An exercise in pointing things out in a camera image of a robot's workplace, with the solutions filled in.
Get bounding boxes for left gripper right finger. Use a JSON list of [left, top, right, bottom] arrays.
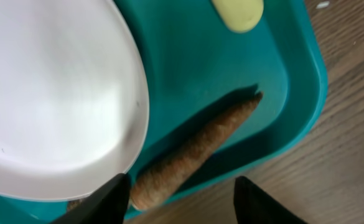
[[233, 176, 306, 224]]

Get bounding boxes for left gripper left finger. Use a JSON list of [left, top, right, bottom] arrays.
[[52, 174, 131, 224]]

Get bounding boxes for orange carrot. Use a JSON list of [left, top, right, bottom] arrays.
[[129, 92, 263, 210]]

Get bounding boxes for large white plate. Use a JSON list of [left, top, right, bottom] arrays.
[[0, 0, 149, 202]]

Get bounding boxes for brown walnut cookie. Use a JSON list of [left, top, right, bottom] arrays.
[[66, 198, 85, 212]]

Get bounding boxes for teal plastic tray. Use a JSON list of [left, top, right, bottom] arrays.
[[0, 1, 327, 223]]

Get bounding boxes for yellow plastic spoon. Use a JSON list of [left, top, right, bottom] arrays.
[[212, 0, 264, 33]]

